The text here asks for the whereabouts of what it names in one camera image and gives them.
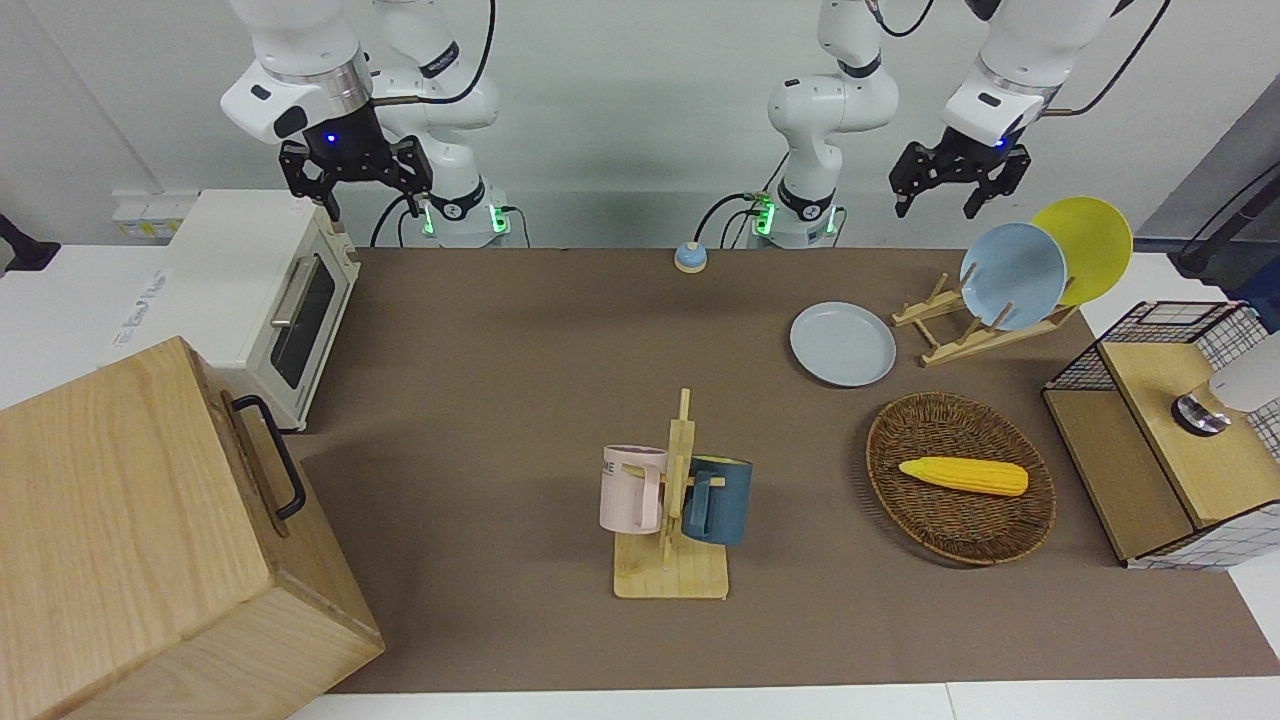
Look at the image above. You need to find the dark blue mug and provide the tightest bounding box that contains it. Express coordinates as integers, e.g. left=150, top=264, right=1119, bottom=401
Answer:
left=683, top=456, right=753, bottom=546

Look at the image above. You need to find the white toaster oven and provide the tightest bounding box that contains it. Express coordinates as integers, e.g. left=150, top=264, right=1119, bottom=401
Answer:
left=108, top=190, right=361, bottom=433

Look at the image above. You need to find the light blue plate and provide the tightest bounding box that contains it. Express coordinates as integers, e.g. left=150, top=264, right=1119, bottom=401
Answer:
left=960, top=222, right=1068, bottom=332

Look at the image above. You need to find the black right arm base cable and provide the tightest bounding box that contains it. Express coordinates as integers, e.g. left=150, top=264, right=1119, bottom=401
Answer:
left=370, top=195, right=419, bottom=248

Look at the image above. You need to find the white wall socket strip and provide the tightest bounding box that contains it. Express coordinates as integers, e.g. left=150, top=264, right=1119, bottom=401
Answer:
left=112, top=192, right=201, bottom=239

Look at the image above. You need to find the black left arm wrist cable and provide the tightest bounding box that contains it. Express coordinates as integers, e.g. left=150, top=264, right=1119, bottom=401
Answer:
left=1045, top=0, right=1173, bottom=116

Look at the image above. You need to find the wooden mug rack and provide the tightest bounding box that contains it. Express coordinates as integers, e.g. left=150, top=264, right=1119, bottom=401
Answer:
left=613, top=388, right=731, bottom=601

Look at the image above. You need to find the black arm wrist cable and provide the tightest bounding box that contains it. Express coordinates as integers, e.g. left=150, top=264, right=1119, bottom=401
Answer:
left=1045, top=0, right=1173, bottom=116
left=372, top=0, right=498, bottom=106

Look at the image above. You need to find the black arm base cable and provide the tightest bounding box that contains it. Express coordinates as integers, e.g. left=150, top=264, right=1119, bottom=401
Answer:
left=695, top=193, right=769, bottom=248
left=370, top=195, right=419, bottom=248

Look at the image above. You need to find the white cylinder bottle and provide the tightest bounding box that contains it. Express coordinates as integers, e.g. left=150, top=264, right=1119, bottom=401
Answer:
left=1172, top=335, right=1280, bottom=436

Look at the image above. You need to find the black left arm base cable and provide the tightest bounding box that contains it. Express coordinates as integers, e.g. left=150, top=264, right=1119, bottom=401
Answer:
left=695, top=193, right=769, bottom=248

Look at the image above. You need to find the large wooden box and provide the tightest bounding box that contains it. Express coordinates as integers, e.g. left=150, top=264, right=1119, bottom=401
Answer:
left=0, top=337, right=386, bottom=720

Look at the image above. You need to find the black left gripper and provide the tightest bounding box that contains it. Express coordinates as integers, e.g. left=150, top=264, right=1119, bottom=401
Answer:
left=890, top=122, right=1032, bottom=220

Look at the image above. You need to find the pink mug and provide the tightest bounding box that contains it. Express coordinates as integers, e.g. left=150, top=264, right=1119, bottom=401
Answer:
left=599, top=445, right=669, bottom=535

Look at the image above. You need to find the yellow corn cob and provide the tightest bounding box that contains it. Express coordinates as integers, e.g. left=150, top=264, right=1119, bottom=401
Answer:
left=898, top=457, right=1029, bottom=497

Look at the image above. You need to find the brown wicker basket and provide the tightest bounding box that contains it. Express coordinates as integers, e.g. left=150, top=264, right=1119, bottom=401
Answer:
left=866, top=392, right=1057, bottom=568

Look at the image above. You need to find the black box handle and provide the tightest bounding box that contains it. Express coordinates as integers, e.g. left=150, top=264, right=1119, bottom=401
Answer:
left=232, top=395, right=307, bottom=521

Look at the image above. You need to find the black right arm wrist cable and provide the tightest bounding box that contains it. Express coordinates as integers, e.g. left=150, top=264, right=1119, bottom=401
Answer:
left=372, top=0, right=498, bottom=106

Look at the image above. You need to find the brown table mat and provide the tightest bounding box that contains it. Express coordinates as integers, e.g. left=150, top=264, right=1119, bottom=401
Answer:
left=290, top=247, right=1280, bottom=694

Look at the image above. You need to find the yellow plate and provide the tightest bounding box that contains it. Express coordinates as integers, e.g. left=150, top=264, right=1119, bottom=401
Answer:
left=1030, top=196, right=1134, bottom=307

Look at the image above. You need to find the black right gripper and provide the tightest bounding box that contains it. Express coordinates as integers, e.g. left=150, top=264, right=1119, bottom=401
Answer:
left=279, top=100, right=436, bottom=224

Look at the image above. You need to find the wooden plate rack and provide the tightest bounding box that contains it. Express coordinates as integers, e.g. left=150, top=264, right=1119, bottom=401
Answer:
left=892, top=275, right=1081, bottom=368

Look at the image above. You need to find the gray plate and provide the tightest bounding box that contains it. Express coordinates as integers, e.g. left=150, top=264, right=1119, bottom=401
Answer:
left=790, top=302, right=897, bottom=388

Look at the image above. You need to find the black stand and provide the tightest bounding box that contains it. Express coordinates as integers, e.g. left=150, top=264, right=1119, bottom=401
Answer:
left=1178, top=165, right=1280, bottom=301
left=0, top=213, right=61, bottom=273

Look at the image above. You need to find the wire grid wooden shelf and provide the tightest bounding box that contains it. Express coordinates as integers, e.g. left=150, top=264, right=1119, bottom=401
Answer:
left=1042, top=300, right=1280, bottom=571

